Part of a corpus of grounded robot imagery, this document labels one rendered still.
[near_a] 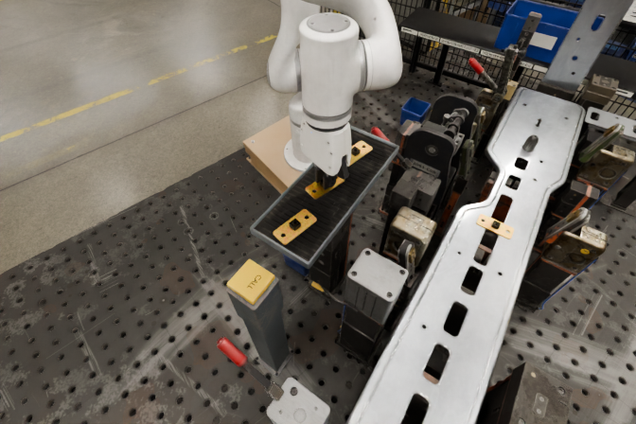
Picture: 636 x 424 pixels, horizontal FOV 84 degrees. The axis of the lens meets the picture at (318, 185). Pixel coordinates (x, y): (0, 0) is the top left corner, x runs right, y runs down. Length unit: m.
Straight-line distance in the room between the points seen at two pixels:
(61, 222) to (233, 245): 1.53
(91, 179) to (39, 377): 1.67
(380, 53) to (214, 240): 0.90
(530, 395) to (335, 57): 0.65
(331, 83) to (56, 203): 2.35
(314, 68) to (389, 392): 0.57
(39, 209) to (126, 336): 1.66
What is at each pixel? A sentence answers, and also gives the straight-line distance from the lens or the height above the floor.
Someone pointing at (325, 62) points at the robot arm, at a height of 1.47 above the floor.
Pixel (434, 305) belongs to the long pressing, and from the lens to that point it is 0.82.
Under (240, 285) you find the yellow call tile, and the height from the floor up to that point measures 1.16.
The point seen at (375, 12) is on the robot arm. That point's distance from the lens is 0.59.
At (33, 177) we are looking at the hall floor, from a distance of 2.98.
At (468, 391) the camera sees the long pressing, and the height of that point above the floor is 1.00.
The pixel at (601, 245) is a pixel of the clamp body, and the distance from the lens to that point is 1.02.
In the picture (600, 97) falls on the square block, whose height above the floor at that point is 1.02.
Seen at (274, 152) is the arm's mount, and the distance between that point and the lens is 1.35.
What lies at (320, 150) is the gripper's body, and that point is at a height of 1.29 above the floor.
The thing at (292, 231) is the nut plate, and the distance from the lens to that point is 0.68.
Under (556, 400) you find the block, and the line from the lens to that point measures 0.82.
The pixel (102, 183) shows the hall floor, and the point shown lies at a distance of 2.68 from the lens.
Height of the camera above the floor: 1.73
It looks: 49 degrees down
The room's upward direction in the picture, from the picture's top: straight up
